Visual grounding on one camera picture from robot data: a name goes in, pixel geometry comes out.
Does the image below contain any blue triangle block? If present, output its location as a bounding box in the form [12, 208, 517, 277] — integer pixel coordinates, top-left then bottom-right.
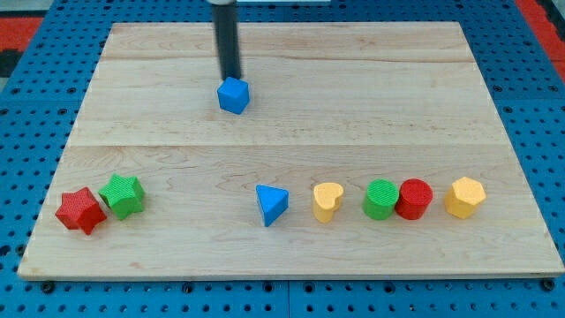
[255, 185, 289, 227]

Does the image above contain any red cylinder block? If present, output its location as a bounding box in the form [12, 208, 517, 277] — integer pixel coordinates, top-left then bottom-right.
[395, 178, 433, 220]

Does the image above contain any yellow hexagon block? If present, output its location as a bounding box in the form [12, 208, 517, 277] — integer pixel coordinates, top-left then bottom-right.
[444, 177, 486, 219]

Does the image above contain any red star block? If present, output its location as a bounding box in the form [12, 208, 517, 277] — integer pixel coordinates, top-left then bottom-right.
[55, 187, 107, 235]

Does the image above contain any wooden board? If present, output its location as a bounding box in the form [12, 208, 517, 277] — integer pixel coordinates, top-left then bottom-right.
[18, 22, 564, 282]

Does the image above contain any blue cube block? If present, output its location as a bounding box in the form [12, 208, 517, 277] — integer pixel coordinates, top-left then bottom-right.
[216, 77, 250, 115]

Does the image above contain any green cylinder block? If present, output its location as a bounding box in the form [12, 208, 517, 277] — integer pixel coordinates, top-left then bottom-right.
[362, 179, 399, 221]

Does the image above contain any green star block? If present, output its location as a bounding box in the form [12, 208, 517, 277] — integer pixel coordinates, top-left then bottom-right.
[98, 174, 145, 220]

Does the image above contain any yellow heart block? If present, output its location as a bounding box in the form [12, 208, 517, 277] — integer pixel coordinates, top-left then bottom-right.
[313, 182, 344, 223]

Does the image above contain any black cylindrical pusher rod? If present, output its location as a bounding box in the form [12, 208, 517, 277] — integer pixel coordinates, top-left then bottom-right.
[208, 0, 242, 80]

